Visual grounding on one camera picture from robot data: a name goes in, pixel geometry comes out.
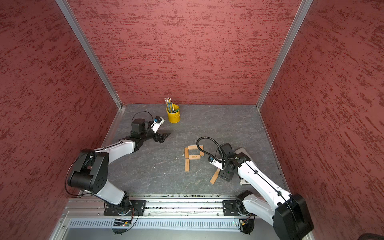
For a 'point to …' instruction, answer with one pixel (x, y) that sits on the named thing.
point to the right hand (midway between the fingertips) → (227, 171)
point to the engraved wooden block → (194, 157)
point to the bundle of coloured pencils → (170, 106)
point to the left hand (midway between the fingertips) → (164, 130)
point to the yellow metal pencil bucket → (174, 117)
